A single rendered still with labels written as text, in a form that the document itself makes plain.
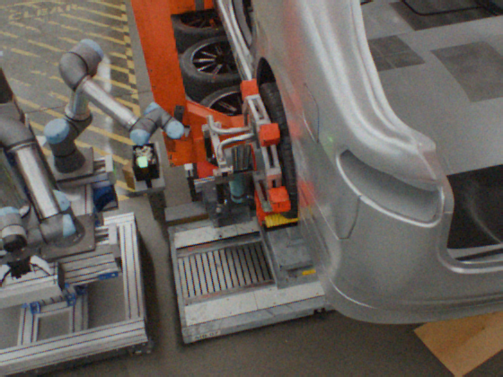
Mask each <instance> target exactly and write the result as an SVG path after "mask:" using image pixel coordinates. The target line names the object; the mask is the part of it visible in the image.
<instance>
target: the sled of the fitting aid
mask: <svg viewBox="0 0 503 377"><path fill-rule="evenodd" d="M257 226H258V229H259V231H260V236H261V238H262V241H263V246H264V249H265V251H266V254H267V257H268V259H269V266H270V269H271V271H272V275H273V276H274V279H275V282H276V284H277V289H284V288H288V287H291V286H296V285H302V284H305V283H312V282H316V281H319V278H318V276H317V275H316V272H315V268H314V266H313V264H312V265H308V266H304V267H297V268H294V269H287V270H283V271H280V270H279V268H278V263H277V259H276V257H275V254H274V250H273V249H272V246H271V243H270V241H269V235H268V232H264V231H263V226H262V227H261V226H260V223H259V219H258V217H257Z"/></svg>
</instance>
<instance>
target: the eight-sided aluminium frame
mask: <svg viewBox="0 0 503 377"><path fill-rule="evenodd" d="M257 108H258V109H259V111H260V114H261V115H262V118H263V119H259V117H258V115H257ZM249 112H251V117H252V119H253V122H254V124H255V127H256V129H257V135H258V133H259V129H260V126H262V125H266V124H269V123H270V120H269V116H268V114H267V112H266V110H265V109H264V107H263V102H262V100H261V97H260V96H259V94H258V95H250V96H246V97H245V100H244V104H243V120H244V126H245V127H247V126H248V123H249V121H248V116H250V114H249ZM258 138H259V142H260V137H259V135H258ZM269 148H270V152H271V156H272V161H273V164H274V165H272V166H269V157H268V154H267V149H266V146H265V147H262V146H261V143H260V149H261V153H262V157H263V165H264V171H263V170H262V171H260V173H257V172H252V179H253V183H254V186H256V189H257V193H258V196H259V200H260V203H261V207H262V209H263V212H273V210H272V209H271V205H270V203H269V189H272V180H276V187H281V186H282V182H281V179H282V173H281V167H280V166H279V163H278V156H277V152H276V145H270V146H269ZM264 172H265V173H264ZM260 184H263V187H264V189H265V192H266V195H267V197H268V200H267V201H265V199H264V197H263V192H262V190H261V188H260Z"/></svg>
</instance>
